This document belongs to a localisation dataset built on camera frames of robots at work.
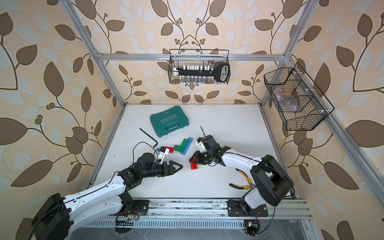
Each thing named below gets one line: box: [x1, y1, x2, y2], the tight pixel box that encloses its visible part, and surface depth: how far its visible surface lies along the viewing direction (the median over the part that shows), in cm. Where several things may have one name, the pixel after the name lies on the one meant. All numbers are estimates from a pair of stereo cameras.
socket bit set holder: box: [172, 62, 231, 83], surface depth 86 cm
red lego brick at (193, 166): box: [190, 162, 198, 170], surface depth 84 cm
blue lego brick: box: [180, 137, 194, 156], surface depth 98 cm
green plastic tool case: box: [149, 105, 189, 138], surface depth 107 cm
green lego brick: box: [173, 138, 189, 154], surface depth 96 cm
